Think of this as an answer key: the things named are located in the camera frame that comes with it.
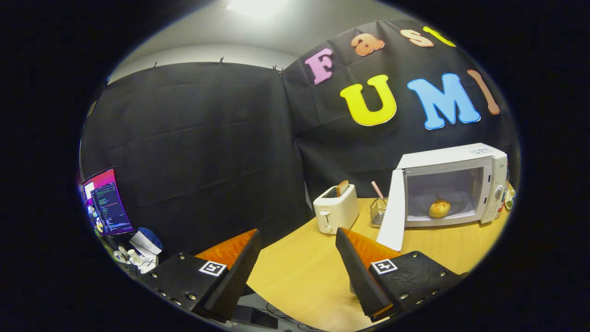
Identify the brown toast slice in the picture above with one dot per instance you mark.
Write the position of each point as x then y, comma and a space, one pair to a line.
342, 187

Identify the pink stick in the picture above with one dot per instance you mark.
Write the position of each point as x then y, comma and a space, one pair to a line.
377, 190

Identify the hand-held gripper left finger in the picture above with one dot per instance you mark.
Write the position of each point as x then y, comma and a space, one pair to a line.
239, 272

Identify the computer monitor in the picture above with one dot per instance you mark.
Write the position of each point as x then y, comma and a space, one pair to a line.
108, 203

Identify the white divided bean dish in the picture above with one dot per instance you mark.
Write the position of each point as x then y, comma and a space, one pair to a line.
510, 198

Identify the round golden bread bun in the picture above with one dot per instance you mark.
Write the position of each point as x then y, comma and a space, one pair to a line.
439, 209

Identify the white microwave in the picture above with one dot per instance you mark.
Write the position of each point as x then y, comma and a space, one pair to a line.
442, 159

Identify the black backdrop cloth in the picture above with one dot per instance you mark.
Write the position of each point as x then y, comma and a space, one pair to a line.
207, 138

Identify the cream toaster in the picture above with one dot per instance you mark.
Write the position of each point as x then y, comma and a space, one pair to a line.
336, 212

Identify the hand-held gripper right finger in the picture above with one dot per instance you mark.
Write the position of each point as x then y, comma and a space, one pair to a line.
357, 272

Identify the white and blue object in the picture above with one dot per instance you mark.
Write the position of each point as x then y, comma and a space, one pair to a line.
146, 240

